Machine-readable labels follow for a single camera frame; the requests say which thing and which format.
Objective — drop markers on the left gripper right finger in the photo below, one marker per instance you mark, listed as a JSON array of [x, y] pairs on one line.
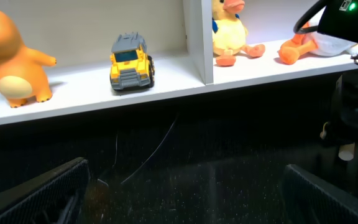
[[322, 202]]

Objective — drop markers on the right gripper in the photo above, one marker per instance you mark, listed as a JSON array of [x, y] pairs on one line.
[[356, 99]]

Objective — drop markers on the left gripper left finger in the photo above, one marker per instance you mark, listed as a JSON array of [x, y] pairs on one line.
[[42, 199]]

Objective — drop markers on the orange rubber dinosaur toy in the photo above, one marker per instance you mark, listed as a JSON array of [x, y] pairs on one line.
[[14, 62]]

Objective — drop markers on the grey and yellow toy truck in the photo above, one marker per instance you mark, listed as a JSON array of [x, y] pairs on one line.
[[130, 67]]

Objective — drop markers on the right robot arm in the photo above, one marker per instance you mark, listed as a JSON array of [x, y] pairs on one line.
[[353, 25]]

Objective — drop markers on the white plush duck yellow hat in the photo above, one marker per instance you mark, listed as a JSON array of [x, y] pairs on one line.
[[294, 48]]

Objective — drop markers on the white shelf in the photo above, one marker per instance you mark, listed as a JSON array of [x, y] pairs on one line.
[[82, 90]]

